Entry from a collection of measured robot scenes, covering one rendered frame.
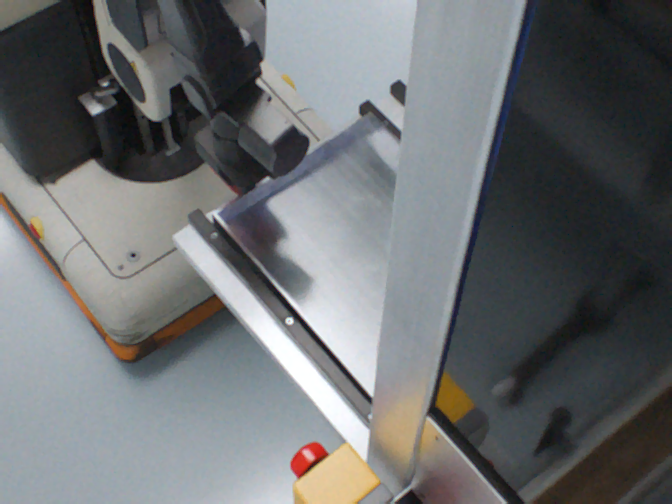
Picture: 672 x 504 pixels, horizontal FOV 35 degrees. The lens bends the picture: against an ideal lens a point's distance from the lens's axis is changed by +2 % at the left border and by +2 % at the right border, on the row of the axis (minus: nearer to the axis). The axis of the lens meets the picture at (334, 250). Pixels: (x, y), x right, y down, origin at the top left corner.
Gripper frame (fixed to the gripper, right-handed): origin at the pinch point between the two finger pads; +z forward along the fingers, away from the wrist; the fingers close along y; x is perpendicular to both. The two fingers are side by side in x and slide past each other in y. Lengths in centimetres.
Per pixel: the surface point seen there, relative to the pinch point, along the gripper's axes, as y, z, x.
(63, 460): -24, 90, -35
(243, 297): 11.2, 2.5, -8.7
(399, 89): -0.5, 0.5, 26.8
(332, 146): 1.1, 0.6, 13.6
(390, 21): -72, 90, 91
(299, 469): 36.5, -9.9, -19.0
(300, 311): 18.7, -0.9, -5.4
